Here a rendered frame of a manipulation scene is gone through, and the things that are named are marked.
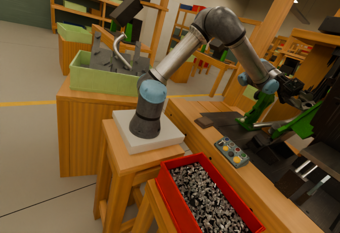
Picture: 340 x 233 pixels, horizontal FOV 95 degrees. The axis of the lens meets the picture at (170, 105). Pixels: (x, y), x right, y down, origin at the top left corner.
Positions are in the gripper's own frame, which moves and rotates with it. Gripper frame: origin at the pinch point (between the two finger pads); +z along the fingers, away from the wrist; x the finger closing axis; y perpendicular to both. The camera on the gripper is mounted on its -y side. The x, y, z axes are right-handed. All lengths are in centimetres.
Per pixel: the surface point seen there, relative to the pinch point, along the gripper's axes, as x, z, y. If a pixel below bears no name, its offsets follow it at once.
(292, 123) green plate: -12.8, 3.8, 4.2
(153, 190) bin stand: -78, 5, 20
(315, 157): -22.7, 18.6, 18.5
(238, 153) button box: -40.1, 4.3, 3.0
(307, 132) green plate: -11.1, 9.7, 4.3
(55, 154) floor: -179, -73, -26
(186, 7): 162, -623, -261
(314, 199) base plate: -21.9, 31.3, -10.9
